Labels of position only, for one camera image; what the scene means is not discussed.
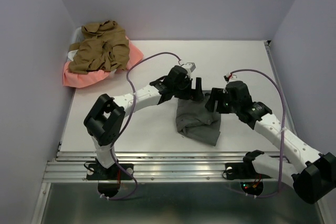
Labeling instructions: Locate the white garment under pile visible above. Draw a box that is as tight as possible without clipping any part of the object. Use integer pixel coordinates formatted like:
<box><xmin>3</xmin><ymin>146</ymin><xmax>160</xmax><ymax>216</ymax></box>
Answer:
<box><xmin>67</xmin><ymin>27</ymin><xmax>85</xmax><ymax>61</ymax></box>

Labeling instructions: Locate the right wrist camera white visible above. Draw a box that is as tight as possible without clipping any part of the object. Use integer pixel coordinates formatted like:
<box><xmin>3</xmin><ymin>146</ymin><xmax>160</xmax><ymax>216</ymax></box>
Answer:
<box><xmin>224</xmin><ymin>72</ymin><xmax>236</xmax><ymax>90</ymax></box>

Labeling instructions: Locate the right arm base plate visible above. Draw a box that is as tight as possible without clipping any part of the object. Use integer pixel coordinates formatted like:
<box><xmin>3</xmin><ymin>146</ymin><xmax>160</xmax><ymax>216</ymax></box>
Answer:
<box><xmin>222</xmin><ymin>163</ymin><xmax>246</xmax><ymax>180</ymax></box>

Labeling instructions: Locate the aluminium mounting rail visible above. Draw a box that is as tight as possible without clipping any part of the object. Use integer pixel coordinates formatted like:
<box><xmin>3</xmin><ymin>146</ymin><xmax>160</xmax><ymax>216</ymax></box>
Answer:
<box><xmin>41</xmin><ymin>152</ymin><xmax>320</xmax><ymax>184</ymax></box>

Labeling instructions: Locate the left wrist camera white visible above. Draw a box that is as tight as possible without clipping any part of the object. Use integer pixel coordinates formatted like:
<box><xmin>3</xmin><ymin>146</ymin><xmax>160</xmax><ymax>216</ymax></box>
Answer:
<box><xmin>180</xmin><ymin>62</ymin><xmax>196</xmax><ymax>76</ymax></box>

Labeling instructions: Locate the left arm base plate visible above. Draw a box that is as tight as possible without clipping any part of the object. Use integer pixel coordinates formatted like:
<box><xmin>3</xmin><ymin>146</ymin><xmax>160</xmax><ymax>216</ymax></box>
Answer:
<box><xmin>84</xmin><ymin>162</ymin><xmax>132</xmax><ymax>181</ymax></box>

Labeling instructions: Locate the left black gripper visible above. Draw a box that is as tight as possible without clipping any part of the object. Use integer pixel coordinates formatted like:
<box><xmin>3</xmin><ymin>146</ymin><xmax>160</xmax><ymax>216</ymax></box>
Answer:
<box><xmin>173</xmin><ymin>77</ymin><xmax>204</xmax><ymax>102</ymax></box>

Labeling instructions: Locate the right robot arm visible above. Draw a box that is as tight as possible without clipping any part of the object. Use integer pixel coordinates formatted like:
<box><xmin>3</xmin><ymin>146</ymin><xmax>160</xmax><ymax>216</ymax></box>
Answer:
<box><xmin>205</xmin><ymin>81</ymin><xmax>335</xmax><ymax>204</ymax></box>

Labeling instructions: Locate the pink skirt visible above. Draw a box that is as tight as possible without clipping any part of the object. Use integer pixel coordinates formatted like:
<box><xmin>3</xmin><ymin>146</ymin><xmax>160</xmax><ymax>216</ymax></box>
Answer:
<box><xmin>63</xmin><ymin>41</ymin><xmax>144</xmax><ymax>88</ymax></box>

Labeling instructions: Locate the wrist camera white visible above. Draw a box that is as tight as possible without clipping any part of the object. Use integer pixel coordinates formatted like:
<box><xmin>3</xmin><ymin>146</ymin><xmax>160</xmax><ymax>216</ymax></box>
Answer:
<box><xmin>224</xmin><ymin>72</ymin><xmax>236</xmax><ymax>90</ymax></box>
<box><xmin>180</xmin><ymin>62</ymin><xmax>196</xmax><ymax>76</ymax></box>

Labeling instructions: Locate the grey pleated skirt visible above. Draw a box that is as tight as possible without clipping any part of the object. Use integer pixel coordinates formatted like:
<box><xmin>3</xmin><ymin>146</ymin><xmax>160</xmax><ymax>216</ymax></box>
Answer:
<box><xmin>175</xmin><ymin>91</ymin><xmax>221</xmax><ymax>146</ymax></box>

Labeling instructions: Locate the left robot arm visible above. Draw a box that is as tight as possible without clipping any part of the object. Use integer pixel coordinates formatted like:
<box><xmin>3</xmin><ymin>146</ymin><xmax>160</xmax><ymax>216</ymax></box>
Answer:
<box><xmin>83</xmin><ymin>62</ymin><xmax>204</xmax><ymax>179</ymax></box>

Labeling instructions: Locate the tan brown skirt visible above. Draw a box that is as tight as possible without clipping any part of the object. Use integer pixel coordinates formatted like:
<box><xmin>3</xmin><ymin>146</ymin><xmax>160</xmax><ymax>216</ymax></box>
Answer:
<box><xmin>69</xmin><ymin>20</ymin><xmax>130</xmax><ymax>74</ymax></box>

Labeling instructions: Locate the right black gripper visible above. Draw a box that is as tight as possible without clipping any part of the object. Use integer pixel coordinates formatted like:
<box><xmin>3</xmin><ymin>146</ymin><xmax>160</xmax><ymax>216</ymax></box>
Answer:
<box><xmin>204</xmin><ymin>87</ymin><xmax>239</xmax><ymax>114</ymax></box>

